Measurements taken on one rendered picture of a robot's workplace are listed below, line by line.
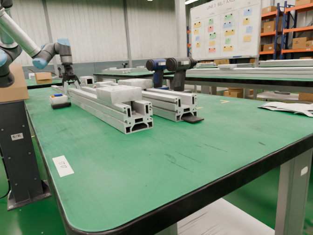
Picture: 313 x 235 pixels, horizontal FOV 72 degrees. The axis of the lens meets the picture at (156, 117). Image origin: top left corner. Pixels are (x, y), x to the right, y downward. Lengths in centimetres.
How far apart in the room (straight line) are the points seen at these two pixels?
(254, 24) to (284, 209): 318
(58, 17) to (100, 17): 215
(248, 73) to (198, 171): 195
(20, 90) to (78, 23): 1121
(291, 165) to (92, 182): 67
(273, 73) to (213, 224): 147
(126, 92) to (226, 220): 80
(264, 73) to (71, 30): 1140
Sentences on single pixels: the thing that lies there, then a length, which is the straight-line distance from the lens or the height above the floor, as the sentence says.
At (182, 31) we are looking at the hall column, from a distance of 943.
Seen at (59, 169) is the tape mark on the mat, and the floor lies 78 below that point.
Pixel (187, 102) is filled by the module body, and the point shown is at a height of 84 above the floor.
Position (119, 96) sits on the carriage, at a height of 88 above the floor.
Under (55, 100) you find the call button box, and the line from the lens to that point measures 124.
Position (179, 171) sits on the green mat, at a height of 78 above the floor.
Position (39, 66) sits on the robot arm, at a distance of 155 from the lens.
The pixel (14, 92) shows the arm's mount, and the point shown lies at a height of 84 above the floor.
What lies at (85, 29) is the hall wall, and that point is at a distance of 1300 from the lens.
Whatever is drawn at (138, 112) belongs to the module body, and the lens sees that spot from 72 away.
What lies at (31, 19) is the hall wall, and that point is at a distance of 1258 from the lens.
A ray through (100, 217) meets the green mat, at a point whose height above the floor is 78.
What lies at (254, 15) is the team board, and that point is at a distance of 385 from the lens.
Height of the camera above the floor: 99
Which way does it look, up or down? 14 degrees down
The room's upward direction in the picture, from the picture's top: 4 degrees counter-clockwise
